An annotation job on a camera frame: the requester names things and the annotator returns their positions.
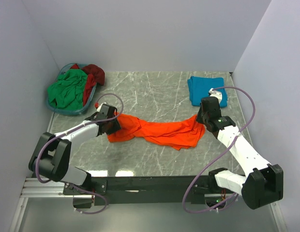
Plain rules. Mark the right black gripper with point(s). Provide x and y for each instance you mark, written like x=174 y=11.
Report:
x=198 y=117

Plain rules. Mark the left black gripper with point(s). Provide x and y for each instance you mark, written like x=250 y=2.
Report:
x=116 y=127

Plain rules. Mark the orange t shirt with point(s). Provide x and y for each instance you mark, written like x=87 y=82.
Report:
x=183 y=134

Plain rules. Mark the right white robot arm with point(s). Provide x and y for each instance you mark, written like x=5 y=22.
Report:
x=262 y=182

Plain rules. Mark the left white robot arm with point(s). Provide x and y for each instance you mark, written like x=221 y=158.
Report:
x=51 y=157

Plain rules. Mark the folded blue t shirt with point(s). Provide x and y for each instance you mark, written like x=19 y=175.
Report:
x=199 y=87

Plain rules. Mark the dark red t shirt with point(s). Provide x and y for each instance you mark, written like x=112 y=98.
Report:
x=96 y=75

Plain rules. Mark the green t shirt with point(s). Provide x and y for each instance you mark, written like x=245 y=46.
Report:
x=67 y=92

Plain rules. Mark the blue plastic basket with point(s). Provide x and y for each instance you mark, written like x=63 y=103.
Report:
x=70 y=112

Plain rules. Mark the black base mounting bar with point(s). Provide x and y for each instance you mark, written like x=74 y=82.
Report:
x=155 y=189

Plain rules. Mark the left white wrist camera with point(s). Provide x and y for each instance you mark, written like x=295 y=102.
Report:
x=98 y=105

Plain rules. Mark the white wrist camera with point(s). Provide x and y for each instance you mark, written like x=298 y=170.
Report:
x=217 y=94
x=98 y=105

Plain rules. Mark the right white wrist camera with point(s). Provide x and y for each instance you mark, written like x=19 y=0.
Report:
x=217 y=94

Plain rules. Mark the aluminium frame rail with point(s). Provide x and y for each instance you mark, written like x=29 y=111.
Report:
x=32 y=188

